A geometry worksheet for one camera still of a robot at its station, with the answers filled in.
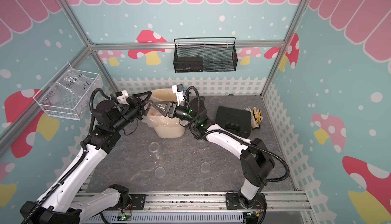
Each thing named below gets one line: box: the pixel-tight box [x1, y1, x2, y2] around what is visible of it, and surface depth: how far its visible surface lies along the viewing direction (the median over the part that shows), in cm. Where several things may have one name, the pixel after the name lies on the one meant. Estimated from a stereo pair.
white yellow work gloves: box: [244, 105, 264, 130], surface depth 107 cm
